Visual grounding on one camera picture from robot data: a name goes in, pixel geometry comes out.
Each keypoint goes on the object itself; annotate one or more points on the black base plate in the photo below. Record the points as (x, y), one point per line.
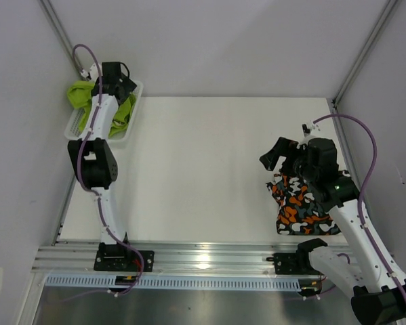
(292, 264)
(124, 261)

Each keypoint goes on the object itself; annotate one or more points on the right aluminium frame post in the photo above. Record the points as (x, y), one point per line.
(373, 36)

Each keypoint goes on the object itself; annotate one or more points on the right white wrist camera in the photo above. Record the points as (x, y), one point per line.
(310, 131)

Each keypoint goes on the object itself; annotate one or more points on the aluminium mounting rail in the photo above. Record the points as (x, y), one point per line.
(171, 259)

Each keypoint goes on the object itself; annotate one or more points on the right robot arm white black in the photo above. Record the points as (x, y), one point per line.
(376, 287)

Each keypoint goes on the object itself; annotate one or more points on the orange camouflage shorts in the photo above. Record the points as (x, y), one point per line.
(298, 213)

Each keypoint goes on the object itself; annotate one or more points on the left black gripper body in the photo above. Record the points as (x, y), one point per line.
(120, 84)

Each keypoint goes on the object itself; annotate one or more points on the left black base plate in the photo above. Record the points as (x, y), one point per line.
(124, 261)

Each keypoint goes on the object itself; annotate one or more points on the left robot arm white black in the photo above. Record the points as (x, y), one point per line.
(93, 161)

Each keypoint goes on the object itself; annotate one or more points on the slotted cable duct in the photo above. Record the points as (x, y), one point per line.
(176, 282)

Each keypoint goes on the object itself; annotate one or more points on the aluminium frame post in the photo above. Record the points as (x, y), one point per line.
(61, 34)
(373, 36)

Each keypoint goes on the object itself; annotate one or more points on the left aluminium frame post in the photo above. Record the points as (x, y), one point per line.
(61, 34)

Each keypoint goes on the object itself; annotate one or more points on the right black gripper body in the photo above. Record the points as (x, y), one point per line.
(302, 169)

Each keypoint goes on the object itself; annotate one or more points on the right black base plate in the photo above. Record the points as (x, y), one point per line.
(292, 264)

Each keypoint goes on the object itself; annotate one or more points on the white plastic basket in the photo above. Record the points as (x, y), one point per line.
(135, 101)

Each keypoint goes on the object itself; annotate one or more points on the green shorts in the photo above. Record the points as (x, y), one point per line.
(79, 94)

